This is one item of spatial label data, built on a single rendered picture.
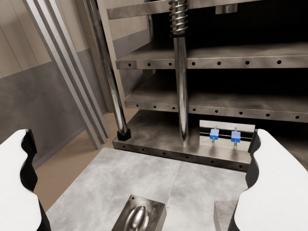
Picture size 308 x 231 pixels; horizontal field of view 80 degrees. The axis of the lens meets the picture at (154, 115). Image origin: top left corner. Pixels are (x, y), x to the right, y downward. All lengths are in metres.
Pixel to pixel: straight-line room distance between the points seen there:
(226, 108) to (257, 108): 0.14
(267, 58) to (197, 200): 0.65
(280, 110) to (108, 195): 0.89
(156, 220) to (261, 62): 0.75
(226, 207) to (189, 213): 0.17
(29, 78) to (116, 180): 1.82
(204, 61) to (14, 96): 2.03
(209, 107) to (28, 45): 2.11
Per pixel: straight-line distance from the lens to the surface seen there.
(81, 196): 1.00
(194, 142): 1.16
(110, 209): 0.91
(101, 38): 1.03
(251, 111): 1.01
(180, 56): 0.88
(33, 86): 2.55
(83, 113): 2.37
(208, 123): 1.05
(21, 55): 2.52
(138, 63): 1.02
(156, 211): 0.77
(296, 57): 0.94
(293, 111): 1.04
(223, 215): 0.72
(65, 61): 2.34
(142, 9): 1.00
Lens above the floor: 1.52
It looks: 30 degrees down
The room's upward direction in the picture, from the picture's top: 8 degrees counter-clockwise
